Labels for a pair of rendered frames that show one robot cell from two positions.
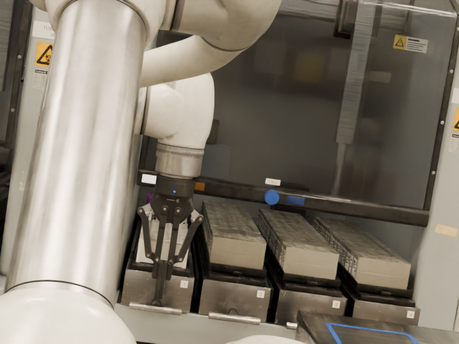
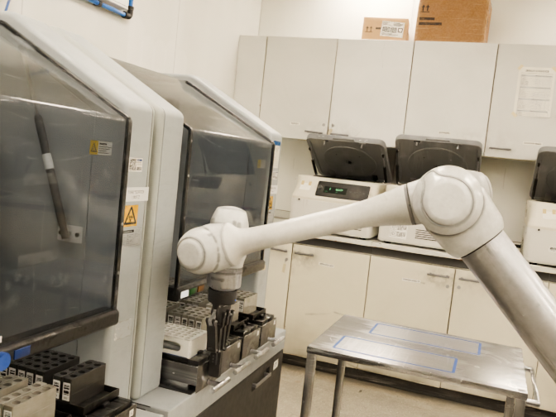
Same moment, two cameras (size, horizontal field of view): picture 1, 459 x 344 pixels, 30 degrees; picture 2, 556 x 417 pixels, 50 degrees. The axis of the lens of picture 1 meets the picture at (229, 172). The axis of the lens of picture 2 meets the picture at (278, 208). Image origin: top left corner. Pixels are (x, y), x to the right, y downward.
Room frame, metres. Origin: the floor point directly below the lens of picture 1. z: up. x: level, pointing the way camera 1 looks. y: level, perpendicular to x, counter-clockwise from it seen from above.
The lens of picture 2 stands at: (0.88, 1.45, 1.35)
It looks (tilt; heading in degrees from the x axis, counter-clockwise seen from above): 5 degrees down; 294
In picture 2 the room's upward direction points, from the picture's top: 6 degrees clockwise
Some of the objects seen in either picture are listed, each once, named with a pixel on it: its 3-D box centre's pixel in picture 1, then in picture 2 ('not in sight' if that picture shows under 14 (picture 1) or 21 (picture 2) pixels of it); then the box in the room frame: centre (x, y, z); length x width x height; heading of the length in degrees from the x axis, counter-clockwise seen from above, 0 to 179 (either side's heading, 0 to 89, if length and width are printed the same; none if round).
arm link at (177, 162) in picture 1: (178, 161); (224, 277); (1.62, 0.10, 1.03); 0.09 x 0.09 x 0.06
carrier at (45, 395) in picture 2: not in sight; (30, 410); (1.68, 0.66, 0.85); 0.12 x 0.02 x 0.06; 96
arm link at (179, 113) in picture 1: (179, 104); (227, 237); (1.62, 0.11, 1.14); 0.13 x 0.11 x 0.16; 99
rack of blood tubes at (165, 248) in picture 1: (162, 242); (150, 336); (1.82, 0.12, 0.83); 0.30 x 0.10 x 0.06; 5
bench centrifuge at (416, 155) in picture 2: not in sight; (433, 191); (1.58, -2.51, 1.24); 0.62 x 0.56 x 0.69; 95
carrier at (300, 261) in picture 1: (309, 263); (228, 313); (1.76, -0.19, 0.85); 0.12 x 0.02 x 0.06; 94
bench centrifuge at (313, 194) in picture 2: not in sight; (345, 184); (2.16, -2.46, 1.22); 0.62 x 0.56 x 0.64; 93
